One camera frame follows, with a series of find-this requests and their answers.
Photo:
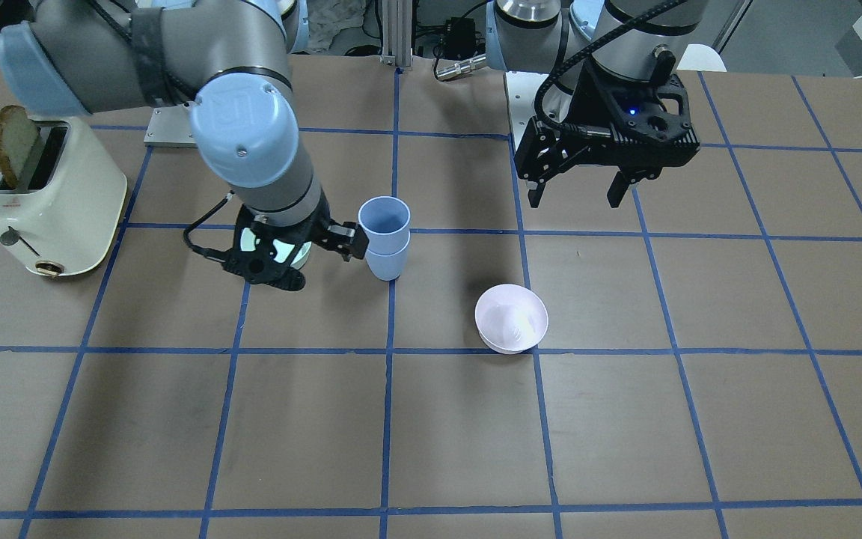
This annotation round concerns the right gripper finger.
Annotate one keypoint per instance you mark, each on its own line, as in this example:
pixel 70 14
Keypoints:
pixel 352 241
pixel 288 281

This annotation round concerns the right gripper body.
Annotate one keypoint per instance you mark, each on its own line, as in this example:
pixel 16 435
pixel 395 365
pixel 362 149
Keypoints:
pixel 320 230

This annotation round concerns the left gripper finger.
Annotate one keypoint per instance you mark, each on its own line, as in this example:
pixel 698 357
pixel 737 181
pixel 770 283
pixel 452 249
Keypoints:
pixel 537 186
pixel 624 179

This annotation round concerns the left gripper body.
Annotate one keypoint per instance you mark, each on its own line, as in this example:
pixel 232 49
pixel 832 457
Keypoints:
pixel 587 105

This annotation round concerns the blue cup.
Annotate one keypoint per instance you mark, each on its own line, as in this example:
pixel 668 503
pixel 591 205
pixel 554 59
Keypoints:
pixel 387 266
pixel 386 223

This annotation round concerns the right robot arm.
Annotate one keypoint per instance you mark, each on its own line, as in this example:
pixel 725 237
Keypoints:
pixel 228 62

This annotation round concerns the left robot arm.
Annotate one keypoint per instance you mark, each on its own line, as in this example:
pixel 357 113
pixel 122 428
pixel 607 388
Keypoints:
pixel 635 40

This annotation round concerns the green bowl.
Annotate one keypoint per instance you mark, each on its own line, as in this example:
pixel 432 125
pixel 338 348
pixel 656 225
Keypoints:
pixel 249 243

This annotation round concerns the white chair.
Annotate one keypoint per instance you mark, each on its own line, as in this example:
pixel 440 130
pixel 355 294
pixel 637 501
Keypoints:
pixel 700 57

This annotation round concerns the pink bowl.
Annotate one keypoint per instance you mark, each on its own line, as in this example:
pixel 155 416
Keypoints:
pixel 510 319

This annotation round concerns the cream toaster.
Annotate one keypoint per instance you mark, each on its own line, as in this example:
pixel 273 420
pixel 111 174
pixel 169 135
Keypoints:
pixel 62 217

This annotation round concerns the toast slice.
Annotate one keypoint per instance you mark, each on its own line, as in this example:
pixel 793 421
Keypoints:
pixel 19 135

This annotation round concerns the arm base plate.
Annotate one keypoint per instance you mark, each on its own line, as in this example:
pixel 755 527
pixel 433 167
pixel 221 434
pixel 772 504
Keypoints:
pixel 521 89
pixel 169 127

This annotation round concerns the aluminium frame post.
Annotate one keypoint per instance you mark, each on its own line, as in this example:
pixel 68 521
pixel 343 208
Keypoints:
pixel 397 34

